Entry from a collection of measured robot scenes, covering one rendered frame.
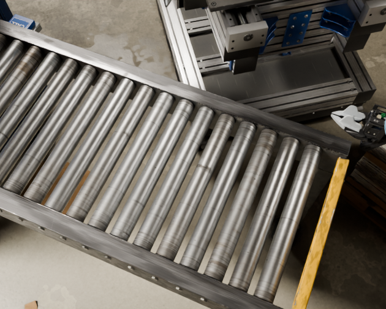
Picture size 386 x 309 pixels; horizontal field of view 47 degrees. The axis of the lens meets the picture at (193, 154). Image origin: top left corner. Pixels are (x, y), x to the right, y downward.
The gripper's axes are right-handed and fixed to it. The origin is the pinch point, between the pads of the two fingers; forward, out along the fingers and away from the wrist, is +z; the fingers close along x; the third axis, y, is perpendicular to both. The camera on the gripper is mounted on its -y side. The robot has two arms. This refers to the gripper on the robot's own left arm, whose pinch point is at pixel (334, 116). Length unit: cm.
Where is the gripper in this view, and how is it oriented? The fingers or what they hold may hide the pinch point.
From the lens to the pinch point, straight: 137.9
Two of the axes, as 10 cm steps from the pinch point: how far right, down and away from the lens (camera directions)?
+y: 0.0, -4.6, -8.9
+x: -3.9, 8.2, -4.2
